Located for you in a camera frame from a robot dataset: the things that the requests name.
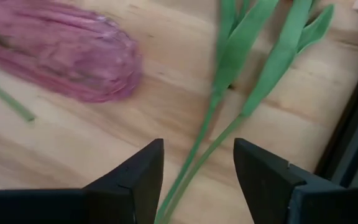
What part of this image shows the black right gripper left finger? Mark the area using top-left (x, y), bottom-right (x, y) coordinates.
top-left (0, 138), bottom-right (165, 224)

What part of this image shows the red artificial tulip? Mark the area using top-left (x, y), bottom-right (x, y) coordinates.
top-left (162, 0), bottom-right (335, 224)
top-left (0, 73), bottom-right (37, 123)

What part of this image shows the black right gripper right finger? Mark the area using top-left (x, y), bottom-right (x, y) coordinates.
top-left (232, 138), bottom-right (358, 224)

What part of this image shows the black table frame rail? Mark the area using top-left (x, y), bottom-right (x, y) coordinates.
top-left (314, 40), bottom-right (358, 189)

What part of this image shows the purple ribbed glass vase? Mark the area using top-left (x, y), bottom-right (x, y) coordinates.
top-left (0, 0), bottom-right (143, 103)

